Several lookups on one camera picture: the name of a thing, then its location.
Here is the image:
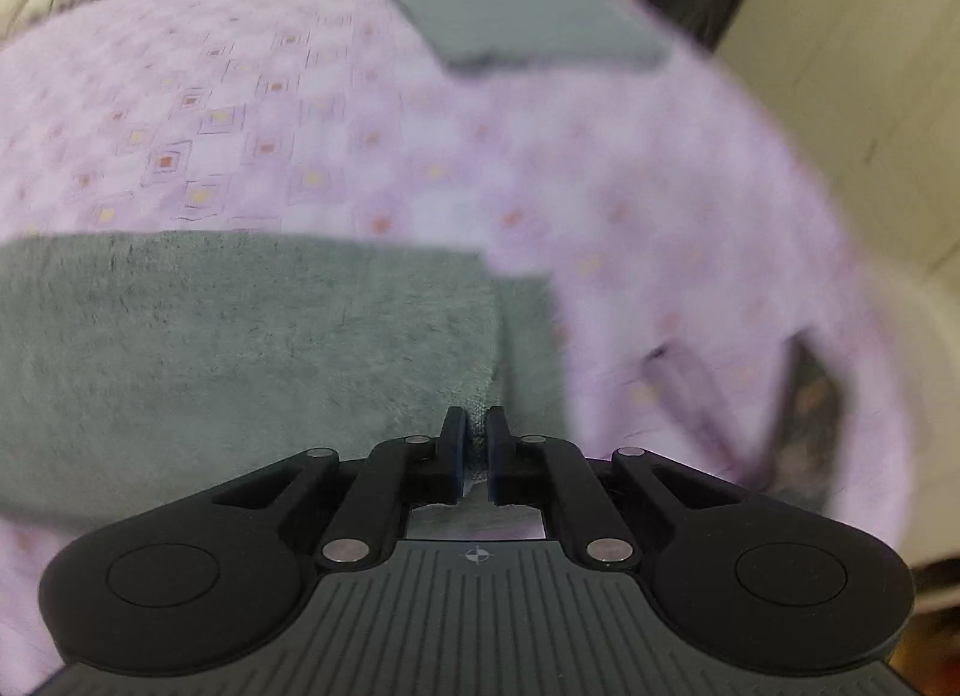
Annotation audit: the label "folded grey garment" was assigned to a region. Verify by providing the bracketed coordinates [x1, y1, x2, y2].
[384, 0, 672, 74]

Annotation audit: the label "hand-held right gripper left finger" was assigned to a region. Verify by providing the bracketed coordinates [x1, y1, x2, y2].
[212, 406, 472, 571]

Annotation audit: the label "grey pants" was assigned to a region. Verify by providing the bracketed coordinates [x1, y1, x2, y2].
[0, 229, 578, 528]

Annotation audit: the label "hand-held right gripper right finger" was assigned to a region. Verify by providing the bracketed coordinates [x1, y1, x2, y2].
[486, 406, 751, 571]

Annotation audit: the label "purple patterned bed sheet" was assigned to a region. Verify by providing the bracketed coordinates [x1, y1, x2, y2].
[0, 0, 912, 696]

